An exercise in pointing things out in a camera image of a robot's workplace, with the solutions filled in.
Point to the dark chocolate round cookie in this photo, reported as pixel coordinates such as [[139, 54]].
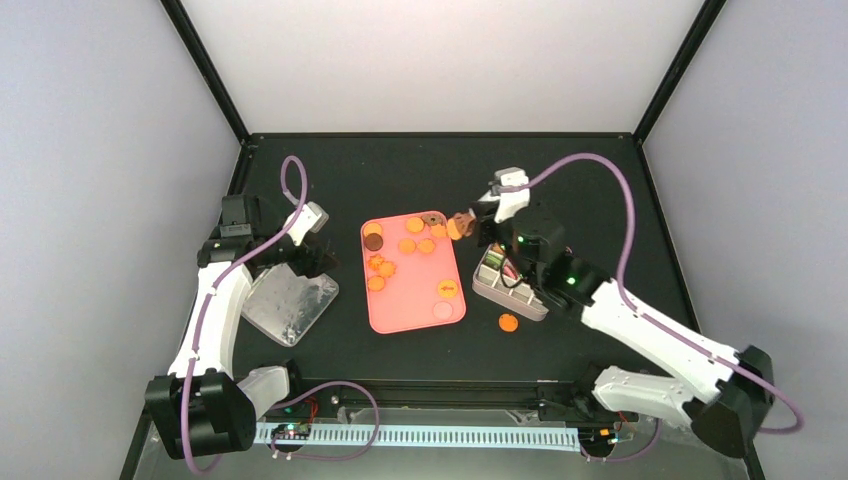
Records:
[[373, 242]]

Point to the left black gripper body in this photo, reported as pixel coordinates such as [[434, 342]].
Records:
[[297, 263]]

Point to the plain round orange cookie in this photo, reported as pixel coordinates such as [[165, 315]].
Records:
[[407, 246]]

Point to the green round cookie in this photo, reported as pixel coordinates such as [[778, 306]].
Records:
[[493, 261]]

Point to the left base circuit board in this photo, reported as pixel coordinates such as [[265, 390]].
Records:
[[291, 432]]

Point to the white slotted cable duct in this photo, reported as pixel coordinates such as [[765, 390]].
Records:
[[432, 436]]

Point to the red marked dotted cracker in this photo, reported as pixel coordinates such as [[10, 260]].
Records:
[[448, 288]]

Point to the metal serving tongs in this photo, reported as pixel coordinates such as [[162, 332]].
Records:
[[467, 223]]

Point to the orange flower cookie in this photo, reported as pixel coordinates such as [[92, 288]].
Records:
[[426, 246], [438, 231]]

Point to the pink cookie tray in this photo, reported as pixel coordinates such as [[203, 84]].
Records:
[[406, 303]]

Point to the right base circuit board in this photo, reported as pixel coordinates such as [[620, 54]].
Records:
[[603, 436]]

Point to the white divided cookie tin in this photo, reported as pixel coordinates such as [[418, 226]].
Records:
[[506, 287]]

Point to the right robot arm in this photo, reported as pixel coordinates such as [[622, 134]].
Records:
[[718, 392]]

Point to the large round sandwich cookie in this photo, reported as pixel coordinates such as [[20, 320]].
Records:
[[452, 230]]

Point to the base circuit board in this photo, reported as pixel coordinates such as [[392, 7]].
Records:
[[603, 436], [291, 432]]

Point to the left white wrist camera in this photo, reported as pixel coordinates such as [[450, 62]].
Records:
[[311, 219]]

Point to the brown flower jam cookie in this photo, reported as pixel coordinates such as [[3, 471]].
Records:
[[432, 219]]

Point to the dotted cracker beside chocolate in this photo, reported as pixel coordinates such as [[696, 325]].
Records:
[[372, 228]]

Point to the round orange cracker cookie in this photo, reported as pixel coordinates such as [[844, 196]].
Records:
[[415, 225]]

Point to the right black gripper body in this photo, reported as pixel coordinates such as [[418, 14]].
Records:
[[483, 237]]

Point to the pink round cookie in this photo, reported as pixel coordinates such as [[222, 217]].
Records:
[[443, 311]]

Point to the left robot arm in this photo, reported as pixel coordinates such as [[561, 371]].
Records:
[[200, 407]]

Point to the clear plastic tin lid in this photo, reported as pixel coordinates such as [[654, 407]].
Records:
[[284, 306]]

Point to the scalloped round orange cookie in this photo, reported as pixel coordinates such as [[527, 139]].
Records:
[[376, 283]]

